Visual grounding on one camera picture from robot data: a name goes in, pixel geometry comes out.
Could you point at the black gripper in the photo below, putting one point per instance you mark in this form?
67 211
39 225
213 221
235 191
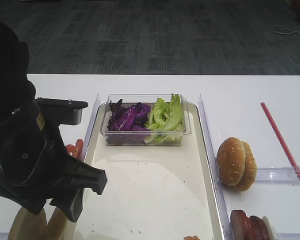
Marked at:
34 163

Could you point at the bun half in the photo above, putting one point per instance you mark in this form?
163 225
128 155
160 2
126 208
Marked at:
56 226
28 226

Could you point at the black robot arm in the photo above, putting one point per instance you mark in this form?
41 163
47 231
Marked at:
15 88

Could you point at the rear tomato slice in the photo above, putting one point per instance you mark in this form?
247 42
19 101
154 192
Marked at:
78 149

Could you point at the tomato slice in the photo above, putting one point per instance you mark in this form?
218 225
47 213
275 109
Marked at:
78 149
71 150

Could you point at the front tomato slice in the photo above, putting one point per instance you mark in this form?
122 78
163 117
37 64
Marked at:
71 150

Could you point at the green lettuce leaves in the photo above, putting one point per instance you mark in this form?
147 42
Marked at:
166 117

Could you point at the front meat patty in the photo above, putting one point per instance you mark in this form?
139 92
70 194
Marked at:
240 226

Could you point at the meat patty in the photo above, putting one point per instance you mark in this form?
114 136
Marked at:
259 228
240 226

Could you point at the rear meat patty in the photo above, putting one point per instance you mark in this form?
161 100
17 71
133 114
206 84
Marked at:
259 228

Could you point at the white pusher block by patties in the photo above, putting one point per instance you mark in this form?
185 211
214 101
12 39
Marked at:
271 230

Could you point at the cream metal tray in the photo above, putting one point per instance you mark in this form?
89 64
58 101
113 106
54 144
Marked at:
152 192

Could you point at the purple cabbage pieces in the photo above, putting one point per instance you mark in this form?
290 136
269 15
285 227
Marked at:
127 119

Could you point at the clear plastic salad box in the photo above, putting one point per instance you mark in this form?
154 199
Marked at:
150 99

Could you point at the sesame bun top front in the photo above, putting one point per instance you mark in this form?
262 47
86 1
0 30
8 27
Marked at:
231 157

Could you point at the sesame bun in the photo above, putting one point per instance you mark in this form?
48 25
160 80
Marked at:
250 171
231 157

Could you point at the sesame bun top rear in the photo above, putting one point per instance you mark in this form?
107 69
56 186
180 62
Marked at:
250 171

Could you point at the right red plastic strip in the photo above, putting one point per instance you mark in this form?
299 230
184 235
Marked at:
281 140

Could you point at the right long clear rail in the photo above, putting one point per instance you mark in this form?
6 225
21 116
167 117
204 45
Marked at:
223 215

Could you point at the clear rail by patties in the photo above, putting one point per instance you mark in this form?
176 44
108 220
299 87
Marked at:
288 236

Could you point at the clear rail by bun tops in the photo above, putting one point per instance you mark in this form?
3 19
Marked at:
278 175

